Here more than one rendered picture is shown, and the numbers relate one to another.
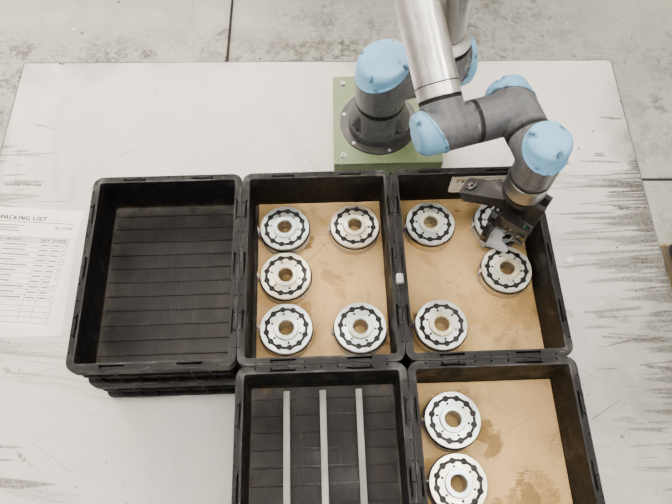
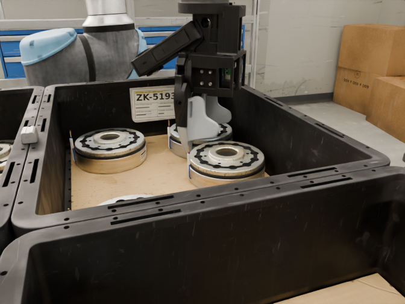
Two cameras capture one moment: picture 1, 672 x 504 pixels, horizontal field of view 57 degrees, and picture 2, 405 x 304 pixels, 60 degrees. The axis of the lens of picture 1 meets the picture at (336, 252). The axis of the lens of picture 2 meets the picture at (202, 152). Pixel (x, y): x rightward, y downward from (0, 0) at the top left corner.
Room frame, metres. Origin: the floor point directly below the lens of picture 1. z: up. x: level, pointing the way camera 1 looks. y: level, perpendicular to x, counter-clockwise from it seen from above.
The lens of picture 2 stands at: (0.10, -0.19, 1.06)
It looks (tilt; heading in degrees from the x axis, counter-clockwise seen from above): 24 degrees down; 343
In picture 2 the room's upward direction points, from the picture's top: straight up
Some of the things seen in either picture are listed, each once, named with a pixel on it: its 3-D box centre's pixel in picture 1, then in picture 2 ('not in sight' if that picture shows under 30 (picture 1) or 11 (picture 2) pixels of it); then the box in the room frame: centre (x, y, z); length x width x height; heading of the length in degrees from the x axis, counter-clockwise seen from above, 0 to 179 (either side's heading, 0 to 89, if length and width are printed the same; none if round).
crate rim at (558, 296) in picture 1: (474, 258); (170, 121); (0.50, -0.27, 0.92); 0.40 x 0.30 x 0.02; 2
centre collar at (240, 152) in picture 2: (507, 268); (226, 153); (0.50, -0.34, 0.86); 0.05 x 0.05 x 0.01
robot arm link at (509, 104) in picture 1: (507, 112); not in sight; (0.66, -0.29, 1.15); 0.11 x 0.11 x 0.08; 16
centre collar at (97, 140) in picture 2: (430, 222); (109, 137); (0.60, -0.20, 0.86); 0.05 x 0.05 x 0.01
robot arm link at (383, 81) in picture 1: (384, 76); (55, 62); (0.94, -0.11, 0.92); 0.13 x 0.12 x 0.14; 106
